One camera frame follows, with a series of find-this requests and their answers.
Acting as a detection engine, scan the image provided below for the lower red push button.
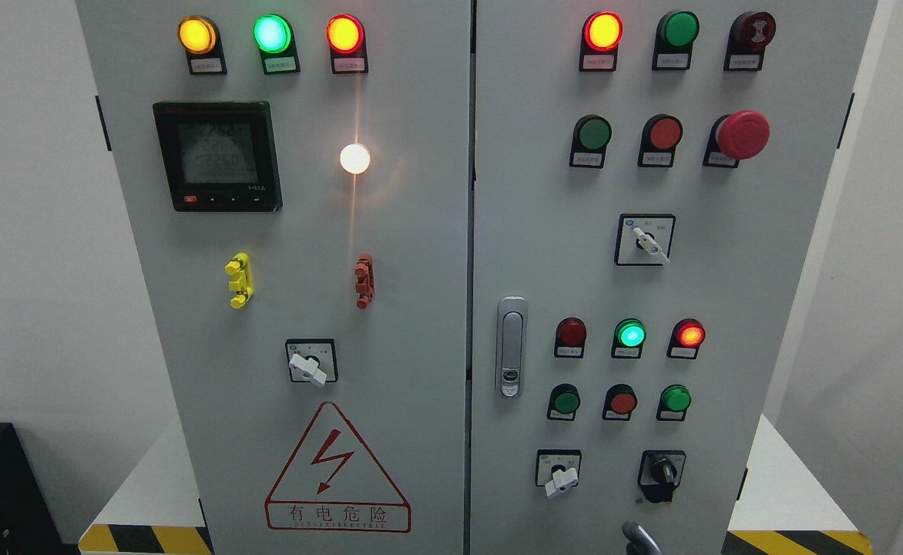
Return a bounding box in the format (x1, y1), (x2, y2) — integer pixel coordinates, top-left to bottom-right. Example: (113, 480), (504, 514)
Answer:
(602, 384), (638, 422)

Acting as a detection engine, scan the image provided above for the lit red indicator light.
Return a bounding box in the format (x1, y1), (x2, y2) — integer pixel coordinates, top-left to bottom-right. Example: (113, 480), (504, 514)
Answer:
(666, 318), (706, 361)

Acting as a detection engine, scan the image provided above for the red indicator light top left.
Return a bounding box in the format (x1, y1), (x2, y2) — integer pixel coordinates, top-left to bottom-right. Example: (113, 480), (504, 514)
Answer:
(326, 13), (368, 74)

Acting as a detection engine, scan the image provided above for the lower white rotary switch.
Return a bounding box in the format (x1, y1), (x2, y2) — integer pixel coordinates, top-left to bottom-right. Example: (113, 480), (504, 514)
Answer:
(535, 449), (582, 499)

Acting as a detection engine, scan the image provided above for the upper right rotary switch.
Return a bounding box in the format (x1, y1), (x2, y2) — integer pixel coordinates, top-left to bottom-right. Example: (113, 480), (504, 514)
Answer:
(614, 214), (676, 266)

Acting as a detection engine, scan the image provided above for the dark red buzzer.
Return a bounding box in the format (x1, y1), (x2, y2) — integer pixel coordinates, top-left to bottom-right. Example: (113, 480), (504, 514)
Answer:
(723, 11), (777, 72)

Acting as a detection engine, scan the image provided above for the lit green indicator light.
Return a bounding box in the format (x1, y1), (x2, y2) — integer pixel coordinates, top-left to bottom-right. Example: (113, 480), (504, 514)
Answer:
(611, 318), (646, 359)

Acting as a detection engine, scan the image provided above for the upper green push button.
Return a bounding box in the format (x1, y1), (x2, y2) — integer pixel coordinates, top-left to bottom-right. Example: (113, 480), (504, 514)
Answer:
(569, 115), (613, 170)

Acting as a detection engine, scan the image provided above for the dark red indicator light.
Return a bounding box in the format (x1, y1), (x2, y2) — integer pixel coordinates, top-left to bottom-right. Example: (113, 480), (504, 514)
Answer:
(554, 317), (588, 358)

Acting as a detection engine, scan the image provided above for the green push button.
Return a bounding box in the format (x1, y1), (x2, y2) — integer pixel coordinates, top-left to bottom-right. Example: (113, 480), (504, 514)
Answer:
(569, 115), (613, 170)
(546, 383), (581, 422)
(656, 384), (693, 422)

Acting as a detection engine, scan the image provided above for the yellow indicator light top left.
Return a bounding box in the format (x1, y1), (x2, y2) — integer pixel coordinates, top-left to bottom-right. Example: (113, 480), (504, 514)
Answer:
(177, 15), (227, 75)

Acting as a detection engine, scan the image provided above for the red indicator light top right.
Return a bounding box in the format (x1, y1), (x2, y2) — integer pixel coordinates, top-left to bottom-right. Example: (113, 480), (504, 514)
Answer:
(579, 11), (623, 72)

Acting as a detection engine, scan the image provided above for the red high voltage warning sign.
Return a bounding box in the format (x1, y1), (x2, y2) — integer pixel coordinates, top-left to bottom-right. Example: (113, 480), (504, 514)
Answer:
(264, 402), (411, 533)

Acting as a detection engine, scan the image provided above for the silver door lock handle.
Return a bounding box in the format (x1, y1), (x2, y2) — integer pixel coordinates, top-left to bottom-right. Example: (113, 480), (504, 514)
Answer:
(496, 296), (528, 399)

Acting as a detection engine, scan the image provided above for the red push button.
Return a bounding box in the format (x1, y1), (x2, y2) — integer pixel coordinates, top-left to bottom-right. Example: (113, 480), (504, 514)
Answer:
(637, 113), (683, 168)
(602, 384), (638, 422)

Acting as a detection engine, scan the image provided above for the left grey cabinet door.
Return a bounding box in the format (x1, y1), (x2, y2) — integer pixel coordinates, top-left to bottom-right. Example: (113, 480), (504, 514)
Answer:
(77, 1), (472, 554)

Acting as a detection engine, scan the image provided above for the white platform with hazard stripes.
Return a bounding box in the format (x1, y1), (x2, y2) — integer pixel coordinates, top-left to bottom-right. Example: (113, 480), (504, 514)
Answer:
(78, 418), (873, 554)

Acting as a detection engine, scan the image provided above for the green indicator light top right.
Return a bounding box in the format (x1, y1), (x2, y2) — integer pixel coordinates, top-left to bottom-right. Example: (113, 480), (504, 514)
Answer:
(652, 10), (700, 71)

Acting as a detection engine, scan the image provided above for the left door rotary switch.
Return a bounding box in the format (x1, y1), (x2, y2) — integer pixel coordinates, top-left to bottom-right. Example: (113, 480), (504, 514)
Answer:
(285, 338), (338, 388)

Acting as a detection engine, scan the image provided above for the yellow terminal connector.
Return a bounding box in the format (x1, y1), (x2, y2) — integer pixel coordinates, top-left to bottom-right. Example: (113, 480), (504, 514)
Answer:
(225, 251), (254, 309)

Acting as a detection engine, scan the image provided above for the green indicator light top left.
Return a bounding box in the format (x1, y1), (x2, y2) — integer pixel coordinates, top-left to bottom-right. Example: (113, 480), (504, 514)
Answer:
(252, 13), (300, 75)

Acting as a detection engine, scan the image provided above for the white lit indicator light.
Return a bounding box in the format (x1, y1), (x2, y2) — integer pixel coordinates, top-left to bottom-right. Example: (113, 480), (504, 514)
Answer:
(339, 142), (371, 175)

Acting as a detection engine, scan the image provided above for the red emergency stop button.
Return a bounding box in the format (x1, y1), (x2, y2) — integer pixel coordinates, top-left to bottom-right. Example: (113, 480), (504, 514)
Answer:
(703, 109), (770, 169)

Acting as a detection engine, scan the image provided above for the red terminal connector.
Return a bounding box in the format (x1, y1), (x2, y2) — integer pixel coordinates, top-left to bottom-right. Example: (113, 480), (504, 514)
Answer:
(354, 253), (375, 310)

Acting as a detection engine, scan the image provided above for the lower right green push button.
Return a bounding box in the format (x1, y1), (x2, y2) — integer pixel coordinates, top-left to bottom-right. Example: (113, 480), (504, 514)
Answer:
(656, 384), (693, 422)

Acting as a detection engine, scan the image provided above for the lower left green push button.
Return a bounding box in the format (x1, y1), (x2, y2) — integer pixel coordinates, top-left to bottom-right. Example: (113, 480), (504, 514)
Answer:
(546, 383), (581, 422)

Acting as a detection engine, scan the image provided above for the upper red push button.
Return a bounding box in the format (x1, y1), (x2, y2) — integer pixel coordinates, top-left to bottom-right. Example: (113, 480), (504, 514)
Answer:
(637, 113), (683, 168)

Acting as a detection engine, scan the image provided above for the grey cabinet door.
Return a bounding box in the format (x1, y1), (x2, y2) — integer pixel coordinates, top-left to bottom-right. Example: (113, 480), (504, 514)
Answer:
(469, 1), (877, 554)
(77, 1), (472, 554)

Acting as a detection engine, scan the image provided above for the black digital power meter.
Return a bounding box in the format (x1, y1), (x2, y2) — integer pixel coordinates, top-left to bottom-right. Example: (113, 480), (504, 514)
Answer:
(153, 101), (283, 212)

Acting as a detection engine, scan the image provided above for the right grey cabinet door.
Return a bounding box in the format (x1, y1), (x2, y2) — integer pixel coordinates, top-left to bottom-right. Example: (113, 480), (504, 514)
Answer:
(469, 1), (877, 554)

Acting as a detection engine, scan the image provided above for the black selector knob switch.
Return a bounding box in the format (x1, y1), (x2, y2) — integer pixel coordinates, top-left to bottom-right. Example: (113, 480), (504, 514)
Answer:
(637, 450), (686, 503)

